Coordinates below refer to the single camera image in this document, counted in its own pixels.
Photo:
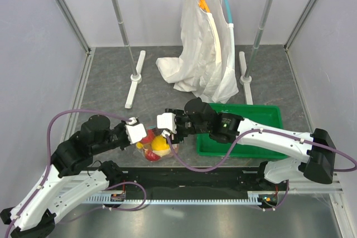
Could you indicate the light blue cable duct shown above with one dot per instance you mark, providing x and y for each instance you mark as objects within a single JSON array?
[{"x": 110, "y": 199}]

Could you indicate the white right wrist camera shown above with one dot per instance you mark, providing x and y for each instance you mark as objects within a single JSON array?
[{"x": 166, "y": 121}]

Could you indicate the red strawberry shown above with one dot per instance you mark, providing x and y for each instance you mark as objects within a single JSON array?
[{"x": 149, "y": 138}]

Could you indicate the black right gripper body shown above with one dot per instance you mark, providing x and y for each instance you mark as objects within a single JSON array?
[{"x": 184, "y": 126}]

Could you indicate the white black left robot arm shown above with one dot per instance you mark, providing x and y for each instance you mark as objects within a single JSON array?
[{"x": 43, "y": 207}]

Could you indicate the white garment on orange hanger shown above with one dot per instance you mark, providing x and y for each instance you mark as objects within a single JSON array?
[{"x": 198, "y": 54}]

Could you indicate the clear zip top bag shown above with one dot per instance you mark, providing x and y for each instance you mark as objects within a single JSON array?
[{"x": 148, "y": 146}]

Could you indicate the teal hanger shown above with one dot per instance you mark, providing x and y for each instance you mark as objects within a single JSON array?
[{"x": 227, "y": 1}]

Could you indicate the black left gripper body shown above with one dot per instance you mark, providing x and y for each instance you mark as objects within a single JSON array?
[{"x": 118, "y": 136}]

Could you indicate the orange fruit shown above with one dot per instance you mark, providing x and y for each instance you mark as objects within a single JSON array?
[{"x": 160, "y": 147}]

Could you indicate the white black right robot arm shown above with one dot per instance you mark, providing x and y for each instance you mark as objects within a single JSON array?
[{"x": 309, "y": 155}]

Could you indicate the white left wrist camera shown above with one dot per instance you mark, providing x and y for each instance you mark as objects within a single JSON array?
[{"x": 135, "y": 130}]

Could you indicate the peach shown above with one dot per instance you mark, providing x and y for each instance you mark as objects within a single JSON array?
[{"x": 151, "y": 156}]

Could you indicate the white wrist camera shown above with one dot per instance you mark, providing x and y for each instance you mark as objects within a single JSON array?
[
  {"x": 135, "y": 130},
  {"x": 166, "y": 121}
]

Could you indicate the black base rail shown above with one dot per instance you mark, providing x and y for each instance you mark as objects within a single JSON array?
[{"x": 181, "y": 182}]

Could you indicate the white garment on teal hanger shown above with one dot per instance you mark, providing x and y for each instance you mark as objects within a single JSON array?
[{"x": 219, "y": 83}]

